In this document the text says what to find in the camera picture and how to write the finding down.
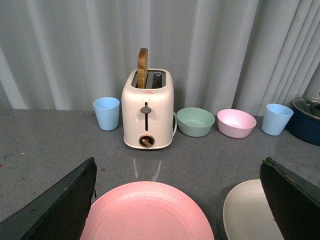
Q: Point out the green bowl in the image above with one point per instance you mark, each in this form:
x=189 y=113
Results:
x=195 y=122

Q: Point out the white plate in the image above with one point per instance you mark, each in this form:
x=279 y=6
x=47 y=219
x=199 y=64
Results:
x=247 y=215

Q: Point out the pink plate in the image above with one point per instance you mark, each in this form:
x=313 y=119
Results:
x=146 y=210

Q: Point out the light blue cup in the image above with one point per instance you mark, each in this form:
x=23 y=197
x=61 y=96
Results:
x=275 y=118
x=107 y=112

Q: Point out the light blue left cup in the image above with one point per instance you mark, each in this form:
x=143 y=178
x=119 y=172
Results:
x=107 y=112

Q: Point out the pink bowl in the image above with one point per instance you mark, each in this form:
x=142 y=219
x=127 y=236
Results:
x=235 y=123

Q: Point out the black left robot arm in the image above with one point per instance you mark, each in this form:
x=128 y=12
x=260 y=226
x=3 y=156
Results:
x=59 y=213

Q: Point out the light blue right cup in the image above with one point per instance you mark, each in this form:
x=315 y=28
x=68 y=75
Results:
x=275 y=118

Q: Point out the dark blue saucepan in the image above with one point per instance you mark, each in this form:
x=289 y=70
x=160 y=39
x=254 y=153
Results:
x=304 y=127

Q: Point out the brown bread slice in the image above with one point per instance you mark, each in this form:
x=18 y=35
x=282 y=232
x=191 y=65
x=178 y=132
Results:
x=142 y=68

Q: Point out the glass pot lid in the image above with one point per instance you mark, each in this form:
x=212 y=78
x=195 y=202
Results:
x=310 y=106

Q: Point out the cream two-slot toaster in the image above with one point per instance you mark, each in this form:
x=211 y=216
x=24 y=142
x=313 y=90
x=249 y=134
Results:
x=148 y=113

